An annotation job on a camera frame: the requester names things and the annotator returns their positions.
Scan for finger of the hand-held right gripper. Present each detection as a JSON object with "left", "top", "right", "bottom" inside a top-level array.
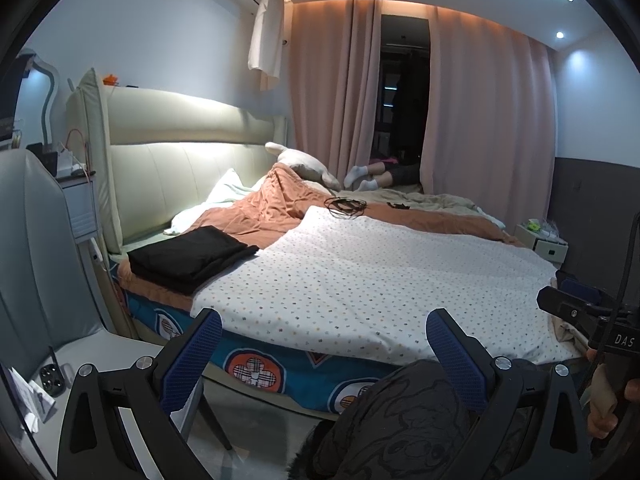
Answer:
[{"left": 536, "top": 286, "right": 608, "bottom": 321}]

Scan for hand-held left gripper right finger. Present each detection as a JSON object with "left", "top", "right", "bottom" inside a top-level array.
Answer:
[{"left": 426, "top": 307, "right": 591, "bottom": 480}]

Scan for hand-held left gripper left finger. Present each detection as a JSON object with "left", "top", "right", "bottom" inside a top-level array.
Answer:
[{"left": 57, "top": 307, "right": 223, "bottom": 480}]

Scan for black jacket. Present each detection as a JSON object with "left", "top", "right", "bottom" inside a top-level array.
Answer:
[{"left": 127, "top": 225, "right": 261, "bottom": 296}]

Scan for folded black clothes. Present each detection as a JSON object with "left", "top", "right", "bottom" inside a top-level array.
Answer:
[{"left": 555, "top": 270, "right": 606, "bottom": 306}]

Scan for person's right hand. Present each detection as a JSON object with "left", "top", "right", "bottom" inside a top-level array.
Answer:
[{"left": 585, "top": 350, "right": 640, "bottom": 443}]

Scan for beige cloth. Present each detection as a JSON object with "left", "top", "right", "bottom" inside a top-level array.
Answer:
[{"left": 552, "top": 317, "right": 593, "bottom": 353}]

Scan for white nightstand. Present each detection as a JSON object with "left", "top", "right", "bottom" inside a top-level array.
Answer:
[{"left": 515, "top": 220, "right": 570, "bottom": 268}]

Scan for blue cartoon mattress cover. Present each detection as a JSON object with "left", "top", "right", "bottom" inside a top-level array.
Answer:
[{"left": 117, "top": 280, "right": 401, "bottom": 416}]

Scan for black patterned garment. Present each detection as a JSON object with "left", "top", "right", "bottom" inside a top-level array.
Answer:
[{"left": 295, "top": 360, "right": 501, "bottom": 480}]

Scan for small white cloth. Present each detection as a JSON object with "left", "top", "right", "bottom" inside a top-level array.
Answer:
[{"left": 475, "top": 205, "right": 506, "bottom": 226}]

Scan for white floral bed sheet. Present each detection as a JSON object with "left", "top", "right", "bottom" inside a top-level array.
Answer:
[{"left": 190, "top": 205, "right": 583, "bottom": 366}]

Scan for khaki blanket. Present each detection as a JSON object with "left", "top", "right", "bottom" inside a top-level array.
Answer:
[{"left": 350, "top": 187, "right": 493, "bottom": 216}]

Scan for orange duvet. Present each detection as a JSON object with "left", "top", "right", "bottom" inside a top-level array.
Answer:
[{"left": 120, "top": 165, "right": 526, "bottom": 311}]

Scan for white pillow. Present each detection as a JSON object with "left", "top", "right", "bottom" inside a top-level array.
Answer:
[{"left": 165, "top": 167, "right": 261, "bottom": 236}]

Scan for white paper packet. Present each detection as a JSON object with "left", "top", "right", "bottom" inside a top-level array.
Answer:
[{"left": 10, "top": 367, "right": 56, "bottom": 431}]

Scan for white chair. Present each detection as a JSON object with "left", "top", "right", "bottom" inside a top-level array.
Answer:
[{"left": 0, "top": 147, "right": 236, "bottom": 480}]

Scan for grey bedside table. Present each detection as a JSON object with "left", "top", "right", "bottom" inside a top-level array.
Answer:
[{"left": 52, "top": 150, "right": 108, "bottom": 281}]

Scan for beige padded headboard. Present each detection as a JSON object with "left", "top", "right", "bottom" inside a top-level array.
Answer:
[{"left": 67, "top": 67, "right": 288, "bottom": 256}]

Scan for pink curtain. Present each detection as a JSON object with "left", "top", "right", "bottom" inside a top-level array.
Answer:
[
  {"left": 420, "top": 7, "right": 556, "bottom": 226},
  {"left": 287, "top": 0, "right": 383, "bottom": 191}
]

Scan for beige plush pillow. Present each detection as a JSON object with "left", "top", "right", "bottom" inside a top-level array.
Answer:
[{"left": 265, "top": 141, "right": 341, "bottom": 192}]

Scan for white hanging garment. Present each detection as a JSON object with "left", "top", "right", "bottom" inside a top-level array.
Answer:
[{"left": 248, "top": 0, "right": 286, "bottom": 93}]

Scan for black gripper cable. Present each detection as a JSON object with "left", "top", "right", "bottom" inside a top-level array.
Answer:
[{"left": 611, "top": 212, "right": 640, "bottom": 323}]

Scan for black coiled cable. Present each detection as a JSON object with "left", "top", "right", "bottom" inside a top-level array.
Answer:
[{"left": 324, "top": 196, "right": 368, "bottom": 218}]

